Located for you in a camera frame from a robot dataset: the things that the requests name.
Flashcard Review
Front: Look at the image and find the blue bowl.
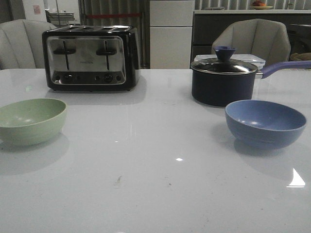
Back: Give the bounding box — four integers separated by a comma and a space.
225, 100, 307, 150

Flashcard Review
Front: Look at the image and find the green bowl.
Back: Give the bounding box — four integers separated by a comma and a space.
0, 98, 67, 146

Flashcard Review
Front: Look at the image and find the dark blue saucepan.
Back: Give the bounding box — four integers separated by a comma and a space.
191, 61, 311, 107

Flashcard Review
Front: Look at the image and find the glass pot lid blue knob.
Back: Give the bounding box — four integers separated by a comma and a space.
190, 46, 258, 75

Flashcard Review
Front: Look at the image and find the white refrigerator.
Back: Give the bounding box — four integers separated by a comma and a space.
150, 0, 195, 69

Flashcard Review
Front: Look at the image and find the black chrome four-slot toaster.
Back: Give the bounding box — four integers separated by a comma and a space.
42, 25, 140, 91

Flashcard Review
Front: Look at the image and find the dark kitchen counter cabinet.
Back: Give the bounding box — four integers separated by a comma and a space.
191, 9, 311, 60

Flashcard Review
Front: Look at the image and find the clear plastic storage box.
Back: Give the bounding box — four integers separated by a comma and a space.
193, 54, 266, 69

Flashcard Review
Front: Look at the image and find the metal rack cart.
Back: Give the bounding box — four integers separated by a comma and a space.
45, 10, 75, 27

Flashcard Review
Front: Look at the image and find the grey armchair right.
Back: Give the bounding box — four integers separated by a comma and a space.
212, 18, 291, 66

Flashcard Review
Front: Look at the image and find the grey armchair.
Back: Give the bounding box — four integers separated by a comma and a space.
0, 19, 56, 70
212, 18, 291, 66

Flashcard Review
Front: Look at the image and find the fruit plate on counter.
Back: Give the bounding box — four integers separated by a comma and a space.
251, 0, 273, 10

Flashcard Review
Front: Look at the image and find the grey armchair left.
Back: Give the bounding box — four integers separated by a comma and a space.
0, 19, 56, 70

